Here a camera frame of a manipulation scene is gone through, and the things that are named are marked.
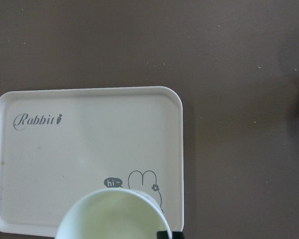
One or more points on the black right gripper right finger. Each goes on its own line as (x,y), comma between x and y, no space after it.
(177,235)

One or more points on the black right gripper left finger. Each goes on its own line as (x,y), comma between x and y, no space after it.
(162,235)

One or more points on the cream yellow cup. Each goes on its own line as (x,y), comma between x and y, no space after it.
(114,214)

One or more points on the cream rabbit tray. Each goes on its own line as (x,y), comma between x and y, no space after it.
(56,146)

